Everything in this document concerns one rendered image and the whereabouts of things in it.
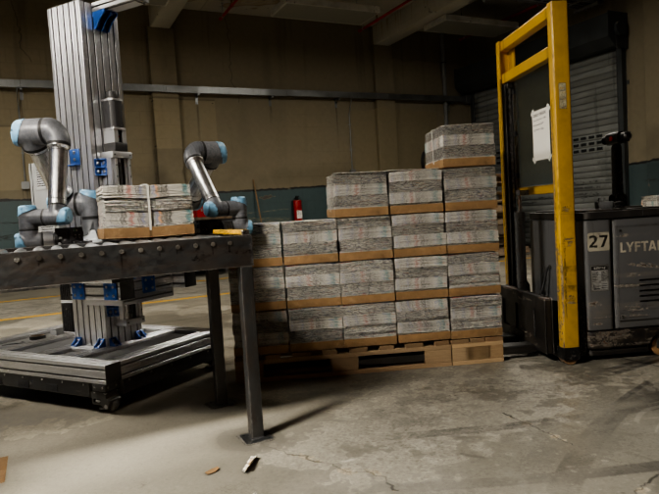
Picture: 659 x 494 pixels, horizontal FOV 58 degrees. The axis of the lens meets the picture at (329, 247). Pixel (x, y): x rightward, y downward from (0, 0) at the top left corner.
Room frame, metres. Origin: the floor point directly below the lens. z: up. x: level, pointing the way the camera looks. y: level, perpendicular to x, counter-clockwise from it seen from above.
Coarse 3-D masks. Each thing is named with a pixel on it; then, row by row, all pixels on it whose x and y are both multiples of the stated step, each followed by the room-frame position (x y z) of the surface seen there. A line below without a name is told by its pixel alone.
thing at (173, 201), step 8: (168, 184) 2.60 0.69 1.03; (176, 184) 2.61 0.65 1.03; (184, 184) 2.63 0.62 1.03; (160, 192) 2.58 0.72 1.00; (168, 192) 2.59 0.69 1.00; (176, 192) 2.61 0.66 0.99; (184, 192) 2.63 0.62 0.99; (160, 200) 2.58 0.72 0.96; (168, 200) 2.59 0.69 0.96; (176, 200) 2.61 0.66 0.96; (184, 200) 2.63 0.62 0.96; (160, 208) 2.58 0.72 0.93; (168, 208) 2.59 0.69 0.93; (176, 208) 2.61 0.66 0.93; (184, 208) 2.62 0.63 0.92; (192, 208) 2.64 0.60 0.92; (160, 216) 2.58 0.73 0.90; (168, 216) 2.59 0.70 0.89; (176, 216) 2.61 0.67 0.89; (184, 216) 2.63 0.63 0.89; (160, 224) 2.58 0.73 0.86; (168, 224) 2.59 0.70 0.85; (176, 224) 2.61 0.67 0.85
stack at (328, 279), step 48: (288, 240) 3.08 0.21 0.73; (336, 240) 3.10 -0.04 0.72; (384, 240) 3.13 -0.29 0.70; (432, 240) 3.15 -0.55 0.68; (288, 288) 3.08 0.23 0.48; (336, 288) 3.10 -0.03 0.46; (384, 288) 3.12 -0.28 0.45; (432, 288) 3.15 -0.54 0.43; (240, 336) 3.05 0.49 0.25; (288, 336) 3.08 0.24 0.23; (336, 336) 3.10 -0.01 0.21
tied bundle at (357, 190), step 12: (336, 180) 3.10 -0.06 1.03; (348, 180) 3.11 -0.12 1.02; (360, 180) 3.11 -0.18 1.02; (372, 180) 3.12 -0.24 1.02; (384, 180) 3.13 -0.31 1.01; (336, 192) 3.11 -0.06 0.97; (348, 192) 3.11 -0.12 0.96; (360, 192) 3.12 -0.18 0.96; (372, 192) 3.12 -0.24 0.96; (384, 192) 3.14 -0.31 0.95; (336, 204) 3.10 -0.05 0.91; (348, 204) 3.11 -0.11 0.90; (360, 204) 3.11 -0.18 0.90; (372, 204) 3.12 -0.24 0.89; (384, 204) 3.13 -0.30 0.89; (360, 216) 3.11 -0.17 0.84; (372, 216) 3.14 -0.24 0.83
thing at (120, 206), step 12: (96, 192) 2.71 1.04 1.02; (108, 192) 2.52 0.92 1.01; (120, 192) 2.51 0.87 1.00; (132, 192) 2.53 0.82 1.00; (108, 204) 2.49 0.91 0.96; (120, 204) 2.51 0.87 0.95; (132, 204) 2.53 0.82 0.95; (108, 216) 2.49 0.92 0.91; (120, 216) 2.51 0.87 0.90; (132, 216) 2.53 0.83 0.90
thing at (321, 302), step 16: (304, 256) 3.08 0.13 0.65; (320, 256) 3.09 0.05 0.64; (336, 256) 3.10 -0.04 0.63; (352, 256) 3.11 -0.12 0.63; (368, 256) 3.11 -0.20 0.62; (384, 256) 3.12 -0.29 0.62; (400, 256) 3.13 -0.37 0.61; (256, 304) 3.06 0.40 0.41; (272, 304) 3.07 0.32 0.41; (288, 304) 3.07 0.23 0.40; (304, 304) 3.08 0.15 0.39; (320, 304) 3.09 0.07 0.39; (336, 304) 3.10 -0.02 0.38; (384, 336) 3.12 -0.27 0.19; (400, 336) 3.13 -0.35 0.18; (416, 336) 3.13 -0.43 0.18; (432, 336) 3.14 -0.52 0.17; (448, 336) 3.15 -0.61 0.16; (240, 352) 3.05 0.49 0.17; (272, 352) 3.07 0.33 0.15; (288, 352) 3.07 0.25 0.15
